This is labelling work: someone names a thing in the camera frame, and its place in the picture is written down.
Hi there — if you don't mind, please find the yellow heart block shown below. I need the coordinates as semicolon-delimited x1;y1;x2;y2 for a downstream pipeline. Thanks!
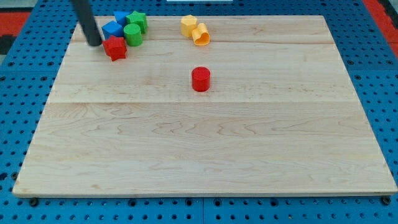
192;23;210;46

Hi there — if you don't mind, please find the green star block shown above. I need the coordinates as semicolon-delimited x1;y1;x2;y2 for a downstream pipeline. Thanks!
126;11;148;34

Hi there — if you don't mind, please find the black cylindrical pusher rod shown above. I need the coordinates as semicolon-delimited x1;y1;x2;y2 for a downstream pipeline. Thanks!
70;0;102;47

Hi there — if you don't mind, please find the red cylinder block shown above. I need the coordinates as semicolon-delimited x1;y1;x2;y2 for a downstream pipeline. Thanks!
192;67;211;92

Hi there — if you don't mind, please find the red star block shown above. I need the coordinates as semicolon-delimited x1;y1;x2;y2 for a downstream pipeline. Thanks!
103;35;127;61

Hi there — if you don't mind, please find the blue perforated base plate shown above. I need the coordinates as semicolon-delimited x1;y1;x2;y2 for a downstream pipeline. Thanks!
1;0;397;223

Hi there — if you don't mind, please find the light wooden board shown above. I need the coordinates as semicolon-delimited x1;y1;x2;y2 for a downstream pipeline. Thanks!
12;16;397;198

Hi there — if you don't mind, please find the blue cube block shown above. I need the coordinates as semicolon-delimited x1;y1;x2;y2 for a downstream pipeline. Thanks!
101;21;124;40

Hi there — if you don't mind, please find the green cylinder block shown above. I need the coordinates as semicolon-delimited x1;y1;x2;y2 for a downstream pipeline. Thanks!
123;24;143;47

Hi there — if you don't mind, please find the blue pentagon block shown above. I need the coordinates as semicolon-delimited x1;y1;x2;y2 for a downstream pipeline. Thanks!
113;11;130;27

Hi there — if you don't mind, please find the yellow hexagon block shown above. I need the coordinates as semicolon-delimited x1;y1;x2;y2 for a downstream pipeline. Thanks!
180;15;198;38

